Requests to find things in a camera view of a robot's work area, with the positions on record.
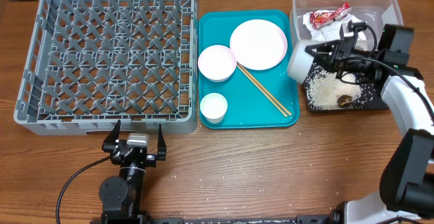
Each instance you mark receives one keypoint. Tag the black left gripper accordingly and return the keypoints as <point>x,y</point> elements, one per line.
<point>110,143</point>

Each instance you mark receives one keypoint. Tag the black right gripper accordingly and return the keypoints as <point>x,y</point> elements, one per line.
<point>331,54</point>

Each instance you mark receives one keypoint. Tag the grey small bowl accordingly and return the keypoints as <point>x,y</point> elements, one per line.
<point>300,61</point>

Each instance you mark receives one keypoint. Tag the white rice pile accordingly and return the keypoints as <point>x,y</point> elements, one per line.
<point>324,90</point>

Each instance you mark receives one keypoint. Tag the brown food scrap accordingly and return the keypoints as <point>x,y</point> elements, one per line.
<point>344,101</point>

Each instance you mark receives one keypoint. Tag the white plastic cup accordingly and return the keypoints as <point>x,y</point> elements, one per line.
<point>213,107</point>

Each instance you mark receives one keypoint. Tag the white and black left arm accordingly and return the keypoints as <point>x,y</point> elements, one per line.
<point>121,195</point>

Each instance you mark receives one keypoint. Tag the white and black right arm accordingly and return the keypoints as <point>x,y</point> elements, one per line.
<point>406,188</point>

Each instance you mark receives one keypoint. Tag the clear plastic waste bin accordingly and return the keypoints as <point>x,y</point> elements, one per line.
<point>376,13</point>

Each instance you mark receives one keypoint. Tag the crumpled white paper napkin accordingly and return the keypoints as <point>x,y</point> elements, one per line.
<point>330,31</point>

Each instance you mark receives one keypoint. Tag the black rectangular tray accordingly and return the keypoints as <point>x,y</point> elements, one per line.
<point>369,99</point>

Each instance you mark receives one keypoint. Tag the red snack wrapper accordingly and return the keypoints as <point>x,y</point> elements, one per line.
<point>322,18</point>

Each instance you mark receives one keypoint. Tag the upper wooden chopstick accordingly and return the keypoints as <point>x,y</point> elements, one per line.
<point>268,91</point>

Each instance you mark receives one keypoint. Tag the wooden chopstick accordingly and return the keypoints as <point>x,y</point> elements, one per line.
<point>268,91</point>
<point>261,91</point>

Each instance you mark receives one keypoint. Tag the large white round plate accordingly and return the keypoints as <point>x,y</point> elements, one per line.
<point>258,44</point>

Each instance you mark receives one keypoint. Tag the teal serving tray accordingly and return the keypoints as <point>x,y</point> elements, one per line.
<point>247,106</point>

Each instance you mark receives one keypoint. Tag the lower wooden chopstick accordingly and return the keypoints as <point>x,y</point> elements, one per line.
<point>261,91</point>

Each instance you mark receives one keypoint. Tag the grey plastic dish rack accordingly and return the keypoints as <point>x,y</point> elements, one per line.
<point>93,63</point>

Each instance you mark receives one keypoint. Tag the white shallow bowl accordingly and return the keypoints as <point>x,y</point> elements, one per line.
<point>217,63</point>

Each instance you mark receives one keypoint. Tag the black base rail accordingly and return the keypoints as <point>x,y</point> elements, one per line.
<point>300,219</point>

